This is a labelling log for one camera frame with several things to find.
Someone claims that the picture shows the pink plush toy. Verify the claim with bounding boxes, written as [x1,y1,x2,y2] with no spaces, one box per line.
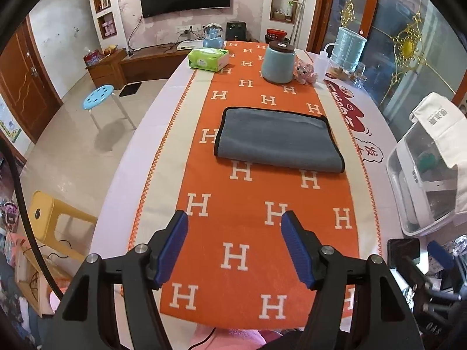
[294,58,317,85]

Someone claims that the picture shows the teal ceramic jar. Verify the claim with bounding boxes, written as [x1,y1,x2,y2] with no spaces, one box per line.
[260,41,296,84]

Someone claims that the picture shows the blue glass globe kettle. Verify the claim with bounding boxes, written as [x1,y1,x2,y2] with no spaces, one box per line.
[202,23,225,49]

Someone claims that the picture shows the black red-lidded container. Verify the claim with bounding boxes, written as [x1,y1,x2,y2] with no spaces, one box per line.
[265,28,290,44]

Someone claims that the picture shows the gold door ornament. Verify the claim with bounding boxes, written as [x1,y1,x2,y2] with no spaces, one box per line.
[379,11,438,93]

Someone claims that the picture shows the light blue ribbed container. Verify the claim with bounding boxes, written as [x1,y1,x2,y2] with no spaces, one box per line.
[334,27,367,71]

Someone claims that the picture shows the light wooden rack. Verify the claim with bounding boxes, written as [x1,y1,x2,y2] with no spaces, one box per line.
[15,233,74,318]

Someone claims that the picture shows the pink clothing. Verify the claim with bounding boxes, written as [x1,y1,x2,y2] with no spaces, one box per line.
[193,327,278,350]

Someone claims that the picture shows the white wall shelf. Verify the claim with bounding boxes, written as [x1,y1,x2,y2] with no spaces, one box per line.
[87,0,117,41]

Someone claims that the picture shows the black air fryer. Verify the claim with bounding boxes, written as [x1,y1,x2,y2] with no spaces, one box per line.
[226,21,249,41]

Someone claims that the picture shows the orange letter-print blanket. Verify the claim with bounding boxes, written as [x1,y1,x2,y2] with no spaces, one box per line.
[122,40,382,330]

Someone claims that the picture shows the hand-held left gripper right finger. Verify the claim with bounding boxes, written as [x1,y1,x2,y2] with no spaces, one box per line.
[280,209,426,350]

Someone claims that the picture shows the white squeeze bottle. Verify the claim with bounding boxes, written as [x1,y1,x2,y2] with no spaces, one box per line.
[314,43,338,81]

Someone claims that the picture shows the grey towel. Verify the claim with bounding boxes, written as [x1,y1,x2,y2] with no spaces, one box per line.
[213,106,346,173]

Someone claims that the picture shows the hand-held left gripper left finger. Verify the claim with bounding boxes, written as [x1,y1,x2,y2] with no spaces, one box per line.
[43,209,190,350]

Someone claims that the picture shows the white cloth cover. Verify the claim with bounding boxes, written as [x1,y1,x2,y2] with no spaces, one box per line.
[409,93,467,170]

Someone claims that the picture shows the clear glass cup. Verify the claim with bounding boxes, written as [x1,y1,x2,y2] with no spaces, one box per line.
[352,62,367,89]

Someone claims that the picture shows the brown wooden door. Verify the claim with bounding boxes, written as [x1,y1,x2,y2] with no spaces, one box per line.
[0,15,62,144]

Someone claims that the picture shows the red snack box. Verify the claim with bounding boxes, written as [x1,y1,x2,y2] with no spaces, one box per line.
[84,49,104,68]

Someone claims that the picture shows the white set-top box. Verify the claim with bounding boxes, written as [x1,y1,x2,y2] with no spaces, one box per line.
[176,39,205,51]

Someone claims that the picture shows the green tissue box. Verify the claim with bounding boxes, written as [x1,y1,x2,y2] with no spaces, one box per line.
[188,48,230,73]

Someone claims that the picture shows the yellow plastic stool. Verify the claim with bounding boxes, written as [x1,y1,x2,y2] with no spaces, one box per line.
[28,190,98,263]

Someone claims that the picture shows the wooden television cabinet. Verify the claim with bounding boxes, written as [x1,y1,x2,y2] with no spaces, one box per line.
[86,42,205,89]

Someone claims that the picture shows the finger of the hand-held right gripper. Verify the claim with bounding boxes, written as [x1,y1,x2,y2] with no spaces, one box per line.
[387,238,421,270]
[427,241,456,276]

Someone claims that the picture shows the blue round stool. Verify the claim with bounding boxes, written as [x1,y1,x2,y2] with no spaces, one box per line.
[83,85,137,131]

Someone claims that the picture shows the black cable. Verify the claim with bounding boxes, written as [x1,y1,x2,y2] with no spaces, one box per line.
[0,140,63,300]

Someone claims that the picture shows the clear plastic storage box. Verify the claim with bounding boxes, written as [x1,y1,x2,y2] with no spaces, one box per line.
[386,117,467,236]

